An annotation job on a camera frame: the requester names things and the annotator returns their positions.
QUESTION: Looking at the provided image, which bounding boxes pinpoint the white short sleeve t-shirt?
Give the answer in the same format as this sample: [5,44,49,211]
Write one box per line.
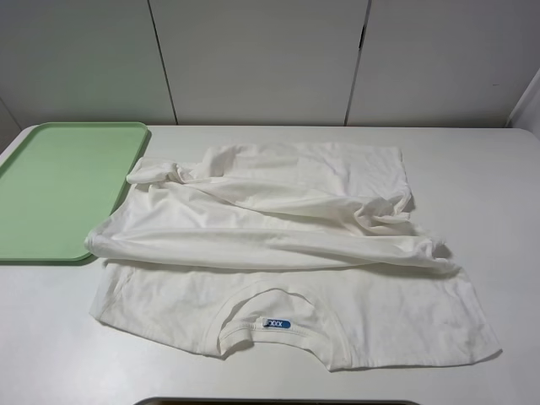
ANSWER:
[85,143,501,371]

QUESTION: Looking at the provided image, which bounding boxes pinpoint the green plastic tray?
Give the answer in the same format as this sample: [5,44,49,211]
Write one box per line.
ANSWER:
[1,122,149,263]

